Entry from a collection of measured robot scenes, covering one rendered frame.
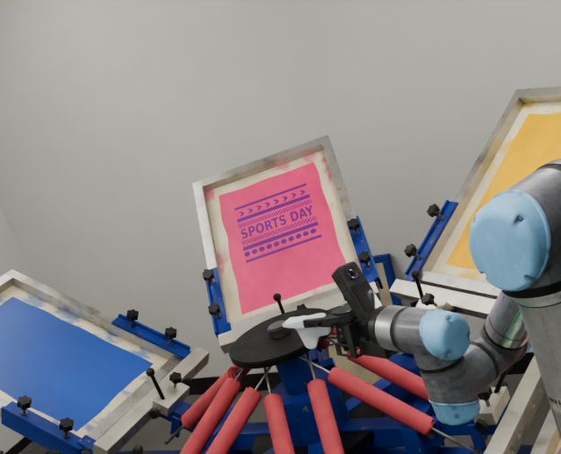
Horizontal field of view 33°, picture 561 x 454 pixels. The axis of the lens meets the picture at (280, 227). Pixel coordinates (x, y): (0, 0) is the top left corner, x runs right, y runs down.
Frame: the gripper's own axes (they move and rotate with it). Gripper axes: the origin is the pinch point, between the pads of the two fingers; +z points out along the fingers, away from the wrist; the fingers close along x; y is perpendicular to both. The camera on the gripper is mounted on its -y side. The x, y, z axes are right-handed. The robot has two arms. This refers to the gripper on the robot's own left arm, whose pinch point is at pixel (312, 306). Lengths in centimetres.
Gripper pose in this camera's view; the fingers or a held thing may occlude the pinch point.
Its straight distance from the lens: 176.7
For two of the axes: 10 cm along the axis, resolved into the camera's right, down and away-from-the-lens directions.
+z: -5.9, -0.1, 8.1
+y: 2.4, 9.5, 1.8
